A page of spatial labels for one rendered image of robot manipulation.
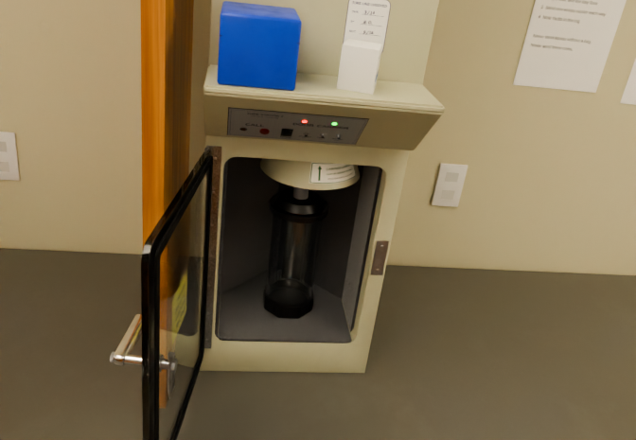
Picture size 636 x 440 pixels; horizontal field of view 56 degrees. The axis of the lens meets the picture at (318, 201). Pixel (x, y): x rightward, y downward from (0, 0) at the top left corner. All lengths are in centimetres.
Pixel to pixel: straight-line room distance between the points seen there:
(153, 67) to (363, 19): 30
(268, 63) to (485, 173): 87
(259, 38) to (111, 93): 66
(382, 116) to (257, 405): 56
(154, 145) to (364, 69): 30
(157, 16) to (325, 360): 69
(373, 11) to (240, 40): 22
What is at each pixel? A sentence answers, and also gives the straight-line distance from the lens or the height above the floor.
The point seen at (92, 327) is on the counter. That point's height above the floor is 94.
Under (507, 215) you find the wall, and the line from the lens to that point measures 161.
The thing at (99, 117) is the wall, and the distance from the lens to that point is 140.
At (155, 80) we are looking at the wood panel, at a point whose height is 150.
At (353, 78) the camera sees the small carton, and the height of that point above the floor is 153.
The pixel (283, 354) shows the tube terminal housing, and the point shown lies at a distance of 114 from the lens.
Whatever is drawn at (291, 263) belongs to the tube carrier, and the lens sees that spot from 110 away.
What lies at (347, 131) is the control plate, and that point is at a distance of 85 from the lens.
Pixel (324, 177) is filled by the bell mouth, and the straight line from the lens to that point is 97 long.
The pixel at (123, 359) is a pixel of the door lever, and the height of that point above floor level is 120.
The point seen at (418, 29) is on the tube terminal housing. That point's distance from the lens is 91.
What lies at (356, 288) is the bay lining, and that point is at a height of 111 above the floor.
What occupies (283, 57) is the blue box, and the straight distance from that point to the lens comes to 77.
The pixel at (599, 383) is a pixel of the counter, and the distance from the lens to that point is 138.
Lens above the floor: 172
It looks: 26 degrees down
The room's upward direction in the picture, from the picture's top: 8 degrees clockwise
